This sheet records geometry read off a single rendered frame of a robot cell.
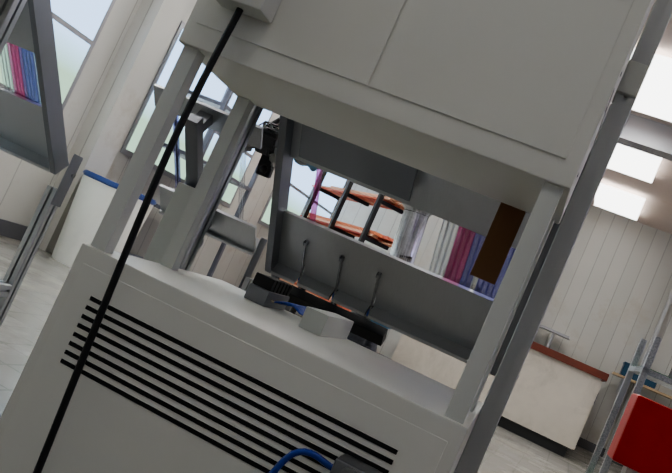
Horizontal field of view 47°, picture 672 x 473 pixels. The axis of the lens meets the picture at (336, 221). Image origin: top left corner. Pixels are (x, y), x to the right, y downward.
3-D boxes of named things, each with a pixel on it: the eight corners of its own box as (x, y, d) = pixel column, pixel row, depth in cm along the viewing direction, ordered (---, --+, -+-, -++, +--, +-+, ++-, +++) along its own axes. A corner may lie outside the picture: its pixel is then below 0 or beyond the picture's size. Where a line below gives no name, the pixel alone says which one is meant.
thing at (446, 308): (275, 265, 221) (280, 258, 223) (494, 364, 203) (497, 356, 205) (281, 213, 209) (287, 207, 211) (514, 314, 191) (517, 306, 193)
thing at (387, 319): (270, 273, 220) (283, 259, 225) (489, 374, 202) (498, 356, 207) (270, 270, 219) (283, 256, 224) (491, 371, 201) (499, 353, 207)
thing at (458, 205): (282, 163, 196) (292, 154, 199) (533, 267, 178) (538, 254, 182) (295, 45, 175) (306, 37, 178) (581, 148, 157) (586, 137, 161)
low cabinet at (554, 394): (572, 444, 1063) (600, 376, 1070) (573, 462, 814) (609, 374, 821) (425, 374, 1138) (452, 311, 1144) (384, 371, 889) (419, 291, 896)
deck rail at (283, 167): (264, 270, 220) (275, 258, 225) (270, 273, 220) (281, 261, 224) (287, 42, 175) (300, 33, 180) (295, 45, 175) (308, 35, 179)
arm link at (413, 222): (388, 328, 262) (439, 175, 264) (402, 336, 247) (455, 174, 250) (355, 318, 259) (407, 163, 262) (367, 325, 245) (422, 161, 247)
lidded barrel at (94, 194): (74, 259, 646) (111, 180, 651) (132, 288, 625) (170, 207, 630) (28, 247, 591) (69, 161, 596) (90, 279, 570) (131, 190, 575)
